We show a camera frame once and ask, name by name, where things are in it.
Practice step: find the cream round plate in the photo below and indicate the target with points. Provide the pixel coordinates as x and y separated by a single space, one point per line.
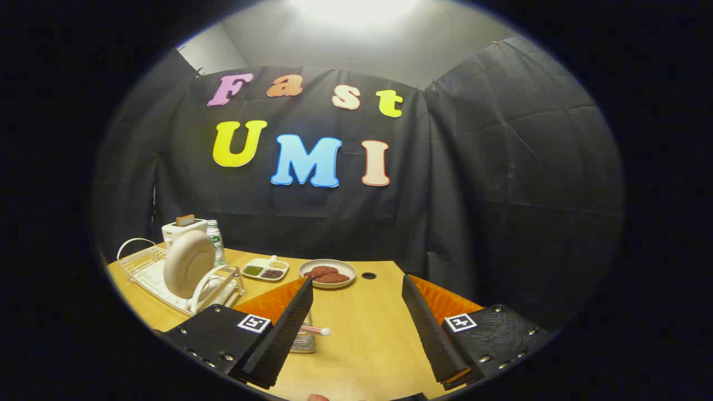
186 264

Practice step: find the brown meat patty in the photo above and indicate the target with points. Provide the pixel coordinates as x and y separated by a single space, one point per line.
323 270
334 278

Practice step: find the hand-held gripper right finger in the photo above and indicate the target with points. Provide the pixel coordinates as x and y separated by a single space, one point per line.
431 334

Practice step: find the green beans heap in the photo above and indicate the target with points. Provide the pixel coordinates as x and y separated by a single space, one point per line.
253 270

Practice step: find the black backdrop cloth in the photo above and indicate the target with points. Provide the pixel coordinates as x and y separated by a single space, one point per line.
473 195

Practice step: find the toast slice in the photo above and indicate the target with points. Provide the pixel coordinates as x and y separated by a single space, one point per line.
185 220

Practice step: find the dark red beans heap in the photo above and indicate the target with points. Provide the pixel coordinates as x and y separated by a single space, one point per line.
272 273

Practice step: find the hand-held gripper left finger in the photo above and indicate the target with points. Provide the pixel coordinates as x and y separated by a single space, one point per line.
284 340

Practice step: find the white divided tray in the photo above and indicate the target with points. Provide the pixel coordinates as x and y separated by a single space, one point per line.
265 278

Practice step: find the white bottle with green label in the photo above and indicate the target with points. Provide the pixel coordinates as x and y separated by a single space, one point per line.
214 239

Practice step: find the yellow beans heap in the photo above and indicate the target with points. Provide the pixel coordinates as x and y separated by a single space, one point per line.
277 264

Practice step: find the white toaster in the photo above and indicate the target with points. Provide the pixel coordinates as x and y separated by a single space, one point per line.
175 233

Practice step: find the cream plate with patties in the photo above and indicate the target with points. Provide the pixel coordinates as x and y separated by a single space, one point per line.
340 265

